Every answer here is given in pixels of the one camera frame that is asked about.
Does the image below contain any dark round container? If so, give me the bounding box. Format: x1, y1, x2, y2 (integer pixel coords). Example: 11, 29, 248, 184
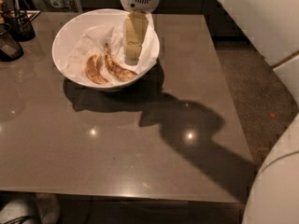
0, 23, 23, 62

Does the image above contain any black wire utensil holder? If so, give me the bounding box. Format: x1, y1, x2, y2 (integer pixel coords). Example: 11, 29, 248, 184
3, 0, 36, 42

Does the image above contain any white crumpled paper liner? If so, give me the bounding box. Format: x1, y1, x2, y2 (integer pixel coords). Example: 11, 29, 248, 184
64, 12, 160, 90

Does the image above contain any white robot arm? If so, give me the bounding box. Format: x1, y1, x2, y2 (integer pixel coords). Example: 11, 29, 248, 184
121, 0, 299, 224

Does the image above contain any white round bowl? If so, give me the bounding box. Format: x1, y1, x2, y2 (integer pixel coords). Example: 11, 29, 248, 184
51, 8, 161, 91

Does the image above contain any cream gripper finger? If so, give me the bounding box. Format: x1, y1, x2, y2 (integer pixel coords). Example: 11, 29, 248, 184
123, 11, 149, 65

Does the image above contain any white object under table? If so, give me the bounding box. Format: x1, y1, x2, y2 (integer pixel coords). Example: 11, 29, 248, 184
0, 192, 60, 224

